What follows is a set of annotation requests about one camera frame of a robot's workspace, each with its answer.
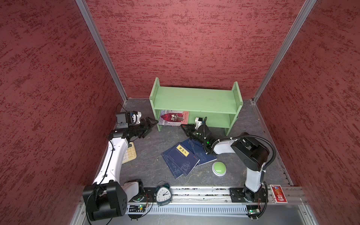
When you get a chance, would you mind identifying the circuit board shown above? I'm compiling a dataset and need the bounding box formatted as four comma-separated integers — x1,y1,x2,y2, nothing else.
246,205,262,219
127,205,147,220

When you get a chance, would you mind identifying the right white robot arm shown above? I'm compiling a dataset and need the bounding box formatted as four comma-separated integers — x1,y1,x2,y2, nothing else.
181,124,273,202

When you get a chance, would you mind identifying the teal alarm clock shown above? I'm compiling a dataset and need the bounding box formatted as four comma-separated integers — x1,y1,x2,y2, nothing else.
155,181,173,207

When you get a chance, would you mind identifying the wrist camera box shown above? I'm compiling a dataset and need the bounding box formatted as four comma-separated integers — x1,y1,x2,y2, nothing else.
195,117,203,130
116,111,142,129

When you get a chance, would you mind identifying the right circuit board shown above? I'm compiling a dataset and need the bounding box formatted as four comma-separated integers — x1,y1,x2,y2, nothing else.
246,205,262,219

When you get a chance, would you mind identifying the right aluminium corner post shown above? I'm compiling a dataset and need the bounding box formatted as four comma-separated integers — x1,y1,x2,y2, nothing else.
252,0,317,105

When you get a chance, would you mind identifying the cream calculator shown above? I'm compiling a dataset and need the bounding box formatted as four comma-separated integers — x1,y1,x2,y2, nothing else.
122,142,137,164

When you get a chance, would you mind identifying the green wooden shelf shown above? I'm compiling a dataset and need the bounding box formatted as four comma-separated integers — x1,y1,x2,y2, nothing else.
149,77,243,136

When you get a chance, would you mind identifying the left aluminium corner post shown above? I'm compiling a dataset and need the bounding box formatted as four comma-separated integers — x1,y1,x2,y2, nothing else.
76,0,128,103

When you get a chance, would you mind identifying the left circuit board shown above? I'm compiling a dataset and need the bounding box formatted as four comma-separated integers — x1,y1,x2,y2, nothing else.
127,205,147,220

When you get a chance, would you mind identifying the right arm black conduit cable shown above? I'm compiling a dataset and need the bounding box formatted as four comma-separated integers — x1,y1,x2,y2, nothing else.
203,117,278,171

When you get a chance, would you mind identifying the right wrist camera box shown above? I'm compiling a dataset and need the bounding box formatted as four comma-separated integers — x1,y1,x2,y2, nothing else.
195,117,203,130

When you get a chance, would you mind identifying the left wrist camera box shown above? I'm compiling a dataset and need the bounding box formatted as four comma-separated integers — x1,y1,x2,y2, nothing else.
116,111,142,129

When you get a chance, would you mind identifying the blue book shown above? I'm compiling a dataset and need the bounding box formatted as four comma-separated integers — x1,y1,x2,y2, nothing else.
181,139,217,166
165,142,200,176
161,152,183,179

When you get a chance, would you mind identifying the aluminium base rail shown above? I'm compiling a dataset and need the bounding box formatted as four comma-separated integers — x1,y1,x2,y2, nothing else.
70,185,318,225

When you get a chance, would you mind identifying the green push button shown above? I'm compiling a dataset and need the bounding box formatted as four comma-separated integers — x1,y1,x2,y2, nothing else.
212,161,227,177

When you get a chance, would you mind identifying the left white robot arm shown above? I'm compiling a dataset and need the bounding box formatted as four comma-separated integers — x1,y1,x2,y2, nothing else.
82,117,158,224

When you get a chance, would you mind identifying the aluminium corner post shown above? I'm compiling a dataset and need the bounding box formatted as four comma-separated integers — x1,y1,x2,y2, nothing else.
252,0,317,105
76,0,128,103

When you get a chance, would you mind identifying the pink illustrated book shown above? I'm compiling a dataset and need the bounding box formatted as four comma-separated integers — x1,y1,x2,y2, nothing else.
158,110,189,126

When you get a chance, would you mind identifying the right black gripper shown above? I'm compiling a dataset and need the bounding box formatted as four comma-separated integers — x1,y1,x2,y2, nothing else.
180,124,206,146

